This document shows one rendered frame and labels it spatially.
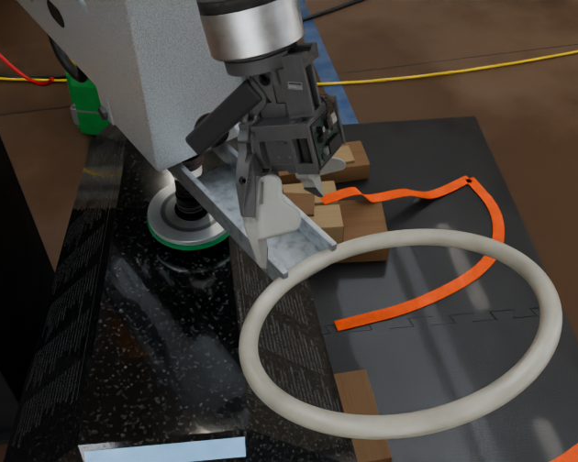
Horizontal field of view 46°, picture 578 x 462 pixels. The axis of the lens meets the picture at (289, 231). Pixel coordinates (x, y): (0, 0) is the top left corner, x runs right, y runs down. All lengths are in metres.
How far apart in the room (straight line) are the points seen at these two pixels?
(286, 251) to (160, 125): 0.34
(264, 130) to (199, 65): 0.66
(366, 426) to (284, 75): 0.46
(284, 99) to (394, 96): 2.83
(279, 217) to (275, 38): 0.17
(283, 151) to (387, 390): 1.73
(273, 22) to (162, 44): 0.64
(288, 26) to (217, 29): 0.06
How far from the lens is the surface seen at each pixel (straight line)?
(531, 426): 2.38
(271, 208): 0.67
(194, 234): 1.60
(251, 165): 0.66
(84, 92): 3.17
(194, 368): 1.45
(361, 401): 2.17
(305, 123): 0.63
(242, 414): 1.39
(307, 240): 1.30
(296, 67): 0.63
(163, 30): 1.23
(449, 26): 4.07
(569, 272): 2.83
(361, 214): 2.68
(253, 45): 0.62
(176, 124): 1.35
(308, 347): 1.66
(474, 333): 2.52
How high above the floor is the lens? 2.03
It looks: 47 degrees down
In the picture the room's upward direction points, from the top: straight up
